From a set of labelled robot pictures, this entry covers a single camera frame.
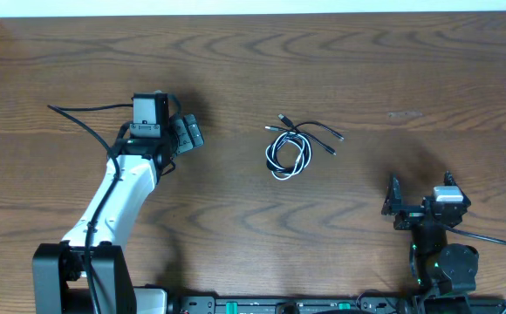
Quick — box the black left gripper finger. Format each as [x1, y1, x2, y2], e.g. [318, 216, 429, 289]
[184, 114, 204, 147]
[173, 118, 195, 154]

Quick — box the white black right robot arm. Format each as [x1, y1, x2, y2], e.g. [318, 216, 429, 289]
[381, 172, 479, 297]

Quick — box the black left camera cable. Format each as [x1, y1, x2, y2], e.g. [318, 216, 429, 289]
[46, 102, 134, 314]

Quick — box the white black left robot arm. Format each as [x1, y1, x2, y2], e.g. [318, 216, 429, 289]
[32, 91, 204, 313]

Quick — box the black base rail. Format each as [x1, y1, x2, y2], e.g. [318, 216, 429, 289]
[166, 293, 506, 314]

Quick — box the white USB cable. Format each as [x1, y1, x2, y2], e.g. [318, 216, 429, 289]
[264, 131, 313, 181]

